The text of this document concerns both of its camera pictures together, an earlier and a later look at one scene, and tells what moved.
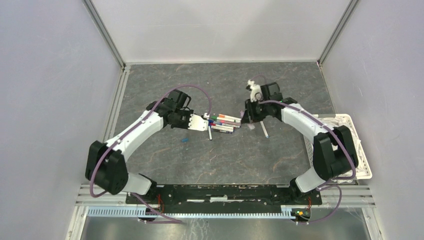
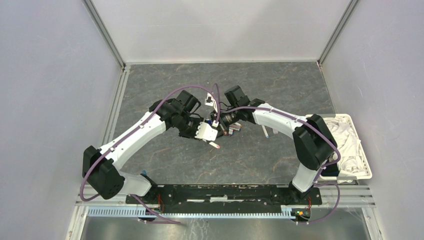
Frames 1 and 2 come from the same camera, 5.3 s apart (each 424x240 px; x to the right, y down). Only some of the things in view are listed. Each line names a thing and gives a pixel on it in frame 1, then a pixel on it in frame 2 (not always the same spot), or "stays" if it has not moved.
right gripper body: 257,111 -> 225,119
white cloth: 360,167 stays
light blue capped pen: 264,129 stays
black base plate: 220,199 stays
